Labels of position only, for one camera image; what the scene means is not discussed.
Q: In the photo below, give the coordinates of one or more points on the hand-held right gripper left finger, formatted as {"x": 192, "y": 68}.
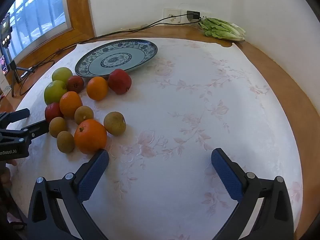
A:
{"x": 93, "y": 175}

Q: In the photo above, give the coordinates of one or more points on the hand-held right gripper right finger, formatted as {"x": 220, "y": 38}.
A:
{"x": 226, "y": 175}

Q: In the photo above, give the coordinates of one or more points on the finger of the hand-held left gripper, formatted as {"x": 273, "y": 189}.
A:
{"x": 37, "y": 130}
{"x": 20, "y": 115}

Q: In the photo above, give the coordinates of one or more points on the small brown pear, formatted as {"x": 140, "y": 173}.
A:
{"x": 65, "y": 141}
{"x": 114, "y": 123}
{"x": 84, "y": 115}
{"x": 57, "y": 127}

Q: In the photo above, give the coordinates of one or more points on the small red apple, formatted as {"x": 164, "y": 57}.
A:
{"x": 53, "y": 111}
{"x": 75, "y": 83}

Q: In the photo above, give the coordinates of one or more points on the large orange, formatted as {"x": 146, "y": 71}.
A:
{"x": 90, "y": 136}

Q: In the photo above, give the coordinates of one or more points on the green apple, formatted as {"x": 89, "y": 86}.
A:
{"x": 55, "y": 92}
{"x": 62, "y": 75}

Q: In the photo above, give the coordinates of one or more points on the large red apple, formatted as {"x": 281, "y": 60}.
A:
{"x": 119, "y": 81}

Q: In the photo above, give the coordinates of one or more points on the blue patterned plate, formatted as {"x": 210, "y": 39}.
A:
{"x": 130, "y": 55}

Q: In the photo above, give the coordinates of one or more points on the person's left hand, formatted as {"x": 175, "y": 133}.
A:
{"x": 5, "y": 176}

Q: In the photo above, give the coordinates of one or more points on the grey tripod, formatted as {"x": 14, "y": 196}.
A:
{"x": 11, "y": 67}

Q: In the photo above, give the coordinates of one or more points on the black device with lights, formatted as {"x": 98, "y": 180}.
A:
{"x": 5, "y": 30}

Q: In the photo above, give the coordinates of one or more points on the white floral tablecloth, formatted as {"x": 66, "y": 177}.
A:
{"x": 175, "y": 105}

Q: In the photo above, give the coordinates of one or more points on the bagged romaine lettuce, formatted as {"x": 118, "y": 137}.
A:
{"x": 220, "y": 30}

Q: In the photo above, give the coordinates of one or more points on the black power adapter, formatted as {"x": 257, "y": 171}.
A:
{"x": 193, "y": 15}

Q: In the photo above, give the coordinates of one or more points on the wooden window frame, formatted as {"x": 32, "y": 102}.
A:
{"x": 80, "y": 10}

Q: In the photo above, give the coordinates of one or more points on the white wall socket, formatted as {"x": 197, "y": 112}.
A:
{"x": 171, "y": 15}
{"x": 206, "y": 15}

